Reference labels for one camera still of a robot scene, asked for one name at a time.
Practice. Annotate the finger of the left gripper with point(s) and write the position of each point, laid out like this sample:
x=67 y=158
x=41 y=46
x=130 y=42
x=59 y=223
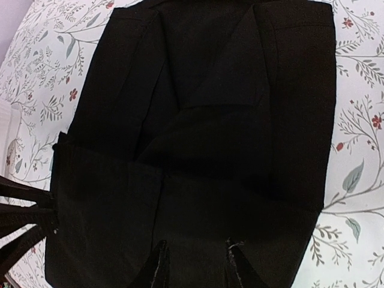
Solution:
x=15 y=217
x=44 y=199

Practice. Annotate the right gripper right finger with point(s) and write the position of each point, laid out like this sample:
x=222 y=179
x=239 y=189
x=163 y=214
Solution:
x=239 y=273

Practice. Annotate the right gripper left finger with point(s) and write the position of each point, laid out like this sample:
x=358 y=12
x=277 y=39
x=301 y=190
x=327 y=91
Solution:
x=155 y=272

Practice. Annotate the black long sleeve shirt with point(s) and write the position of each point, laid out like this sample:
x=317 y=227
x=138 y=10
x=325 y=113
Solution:
x=198 y=121

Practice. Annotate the floral patterned table cloth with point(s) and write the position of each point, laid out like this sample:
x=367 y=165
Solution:
x=46 y=48

